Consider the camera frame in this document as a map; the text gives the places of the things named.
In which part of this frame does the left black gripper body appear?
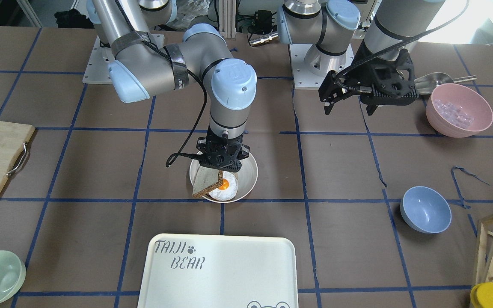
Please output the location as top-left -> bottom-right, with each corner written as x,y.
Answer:
318,49 -> 417,116

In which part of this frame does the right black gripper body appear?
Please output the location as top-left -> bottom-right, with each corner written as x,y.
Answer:
197,131 -> 250,173

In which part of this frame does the white round plate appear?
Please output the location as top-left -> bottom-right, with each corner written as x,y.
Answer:
189,156 -> 258,203

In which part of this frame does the brown crust bread slice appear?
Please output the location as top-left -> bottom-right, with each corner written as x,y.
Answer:
192,166 -> 223,198

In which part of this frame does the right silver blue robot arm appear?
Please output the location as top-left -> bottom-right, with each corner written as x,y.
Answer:
87,0 -> 258,173

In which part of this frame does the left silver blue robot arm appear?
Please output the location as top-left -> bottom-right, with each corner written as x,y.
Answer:
276,0 -> 444,116

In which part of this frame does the metal scoop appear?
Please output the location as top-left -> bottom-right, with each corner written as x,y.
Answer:
414,72 -> 477,95

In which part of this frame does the pink bowl with ice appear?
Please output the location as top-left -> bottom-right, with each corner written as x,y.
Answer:
426,83 -> 493,138

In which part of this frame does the cream bear serving tray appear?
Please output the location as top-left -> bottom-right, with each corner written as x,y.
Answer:
137,234 -> 299,308

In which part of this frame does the blue bowl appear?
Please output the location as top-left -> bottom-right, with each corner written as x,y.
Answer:
400,187 -> 452,234

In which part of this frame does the yellow mug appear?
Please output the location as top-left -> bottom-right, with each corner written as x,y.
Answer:
470,282 -> 493,308

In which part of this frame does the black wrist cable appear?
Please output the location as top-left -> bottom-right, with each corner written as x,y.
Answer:
114,0 -> 209,168

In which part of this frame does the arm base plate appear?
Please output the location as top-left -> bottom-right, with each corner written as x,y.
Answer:
83,33 -> 165,85
289,44 -> 354,90

